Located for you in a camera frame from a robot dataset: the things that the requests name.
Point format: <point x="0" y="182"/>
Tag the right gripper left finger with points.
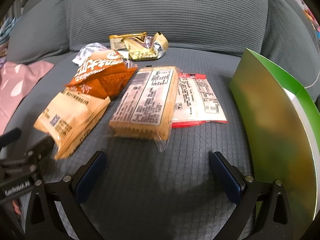
<point x="43" y="220"/>

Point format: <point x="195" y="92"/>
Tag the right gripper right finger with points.
<point x="274" y="217"/>

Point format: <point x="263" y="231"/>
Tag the tan pastry packet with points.
<point x="69" y="118"/>

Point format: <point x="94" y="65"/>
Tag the green cardboard box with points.
<point x="282" y="127"/>

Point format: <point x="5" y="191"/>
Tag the orange snack bag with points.
<point x="103" y="74"/>

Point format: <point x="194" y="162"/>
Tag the white blue snack packet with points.
<point x="87" y="51"/>

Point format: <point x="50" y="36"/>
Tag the red white snack packet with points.
<point x="196" y="102"/>

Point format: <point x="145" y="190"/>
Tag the clear cracker pack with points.
<point x="147" y="107"/>

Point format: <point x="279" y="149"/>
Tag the gold bar wrapper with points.
<point x="116" y="41"/>

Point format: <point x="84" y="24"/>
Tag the yellow purple wrapper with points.
<point x="147" y="47"/>

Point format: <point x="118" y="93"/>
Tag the pink patterned cloth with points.
<point x="17" y="80"/>

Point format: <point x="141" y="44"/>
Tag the grey sofa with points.
<point x="144" y="193"/>

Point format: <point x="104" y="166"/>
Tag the colourful plush toy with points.
<point x="309" y="15"/>

